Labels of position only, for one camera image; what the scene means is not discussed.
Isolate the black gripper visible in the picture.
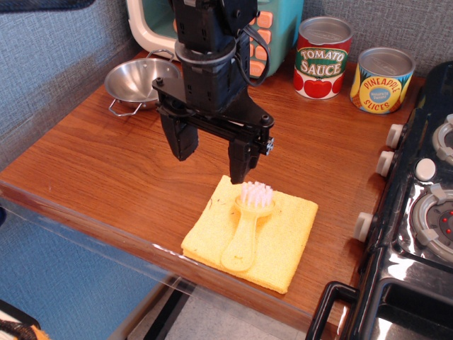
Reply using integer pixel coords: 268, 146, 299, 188
152, 41, 274, 184

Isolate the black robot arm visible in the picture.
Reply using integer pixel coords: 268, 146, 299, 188
152, 1, 274, 184

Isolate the silver metal bowl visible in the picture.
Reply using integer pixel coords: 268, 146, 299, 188
104, 49, 181, 117

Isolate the yellow dish brush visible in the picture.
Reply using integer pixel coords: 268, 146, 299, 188
221, 181, 275, 272

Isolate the yellow folded cloth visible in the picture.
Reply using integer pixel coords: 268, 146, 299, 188
181, 175, 318, 294

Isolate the teal toy microwave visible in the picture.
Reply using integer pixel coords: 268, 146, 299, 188
126, 0, 304, 79

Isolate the tomato sauce can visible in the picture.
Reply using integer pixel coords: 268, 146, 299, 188
293, 16, 353, 100

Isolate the pineapple slices can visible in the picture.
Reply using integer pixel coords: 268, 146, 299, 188
350, 47, 415, 115

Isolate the black toy stove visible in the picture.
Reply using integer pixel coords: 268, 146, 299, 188
306, 62, 452, 339

